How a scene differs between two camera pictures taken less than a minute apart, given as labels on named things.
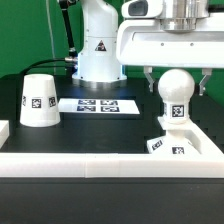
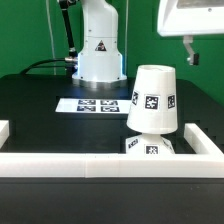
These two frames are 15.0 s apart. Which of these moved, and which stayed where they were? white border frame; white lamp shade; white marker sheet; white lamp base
Moved: white lamp base; white lamp shade
Stayed: white border frame; white marker sheet
